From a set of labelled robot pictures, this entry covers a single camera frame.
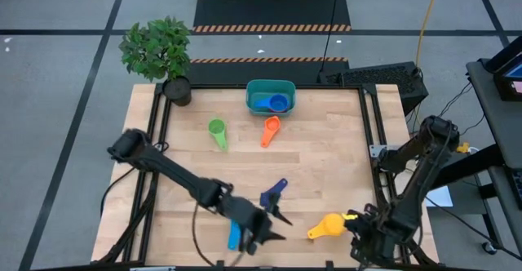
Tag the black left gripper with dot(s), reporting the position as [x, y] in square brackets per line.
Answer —
[244, 218]

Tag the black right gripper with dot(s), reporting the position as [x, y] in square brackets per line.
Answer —
[379, 238]

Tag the yellow measuring cup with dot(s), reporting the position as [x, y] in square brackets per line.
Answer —
[332, 225]

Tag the navy measuring cup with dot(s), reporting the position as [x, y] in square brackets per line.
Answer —
[277, 187]

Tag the light blue measuring cup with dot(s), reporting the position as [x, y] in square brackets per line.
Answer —
[234, 238]

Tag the orange measuring cup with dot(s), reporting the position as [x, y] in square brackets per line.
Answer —
[272, 124]

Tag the green measuring cup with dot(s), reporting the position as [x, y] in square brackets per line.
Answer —
[216, 127]

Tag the medium blue measuring cup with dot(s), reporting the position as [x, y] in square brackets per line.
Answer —
[278, 103]

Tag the teal plastic basket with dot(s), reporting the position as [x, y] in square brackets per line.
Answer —
[261, 87]

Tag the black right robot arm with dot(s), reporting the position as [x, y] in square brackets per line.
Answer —
[424, 173]

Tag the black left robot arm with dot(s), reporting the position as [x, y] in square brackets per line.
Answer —
[163, 165]

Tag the silver mounting plate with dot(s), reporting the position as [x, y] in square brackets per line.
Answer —
[377, 150]

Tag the white paper sheet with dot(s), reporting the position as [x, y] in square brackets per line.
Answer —
[442, 197]

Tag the black hazard-striped floor mat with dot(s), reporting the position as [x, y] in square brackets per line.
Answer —
[253, 73]
[269, 10]

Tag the black plant pot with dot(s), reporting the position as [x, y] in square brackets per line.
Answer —
[177, 91]

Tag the black side table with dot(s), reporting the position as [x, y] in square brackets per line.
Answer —
[497, 116]

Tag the black laptop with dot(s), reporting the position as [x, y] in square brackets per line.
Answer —
[510, 87]

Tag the green artificial plant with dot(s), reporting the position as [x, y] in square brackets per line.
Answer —
[155, 50]

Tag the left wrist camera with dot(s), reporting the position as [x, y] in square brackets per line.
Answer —
[249, 246]

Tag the black aluminium table frame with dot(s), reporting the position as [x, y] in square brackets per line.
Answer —
[212, 86]

